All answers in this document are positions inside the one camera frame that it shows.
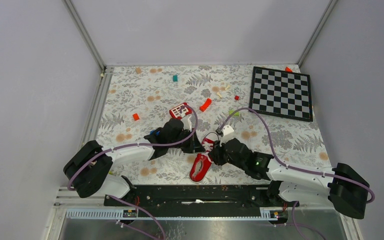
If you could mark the blue plastic toy piece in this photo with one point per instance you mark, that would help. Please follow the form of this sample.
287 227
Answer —
155 133

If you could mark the black grey chessboard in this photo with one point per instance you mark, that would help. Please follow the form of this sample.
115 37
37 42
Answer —
281 93

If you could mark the red white window brick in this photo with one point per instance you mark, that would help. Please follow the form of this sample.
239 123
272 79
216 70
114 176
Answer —
180 111

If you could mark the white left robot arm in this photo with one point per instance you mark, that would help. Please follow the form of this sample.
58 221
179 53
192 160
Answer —
88 171

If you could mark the red canvas sneaker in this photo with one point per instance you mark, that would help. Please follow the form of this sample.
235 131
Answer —
202 162

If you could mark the small orange cube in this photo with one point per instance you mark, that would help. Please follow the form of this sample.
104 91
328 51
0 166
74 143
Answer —
135 116

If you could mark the floral patterned table mat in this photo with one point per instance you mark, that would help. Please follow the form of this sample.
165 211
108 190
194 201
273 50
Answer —
150 92

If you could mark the orange red curved block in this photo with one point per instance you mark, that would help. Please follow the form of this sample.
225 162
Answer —
205 106

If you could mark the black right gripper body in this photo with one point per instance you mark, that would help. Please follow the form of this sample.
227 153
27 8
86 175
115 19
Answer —
222 157

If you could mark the orange block behind chessboard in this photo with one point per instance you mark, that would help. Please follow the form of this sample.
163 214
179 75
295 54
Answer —
287 69

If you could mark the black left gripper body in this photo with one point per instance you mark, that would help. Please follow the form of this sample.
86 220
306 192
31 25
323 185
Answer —
187 148

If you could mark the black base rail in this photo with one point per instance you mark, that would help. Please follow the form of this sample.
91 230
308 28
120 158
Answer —
207 201

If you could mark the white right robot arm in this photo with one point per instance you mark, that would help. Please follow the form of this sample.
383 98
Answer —
340 187

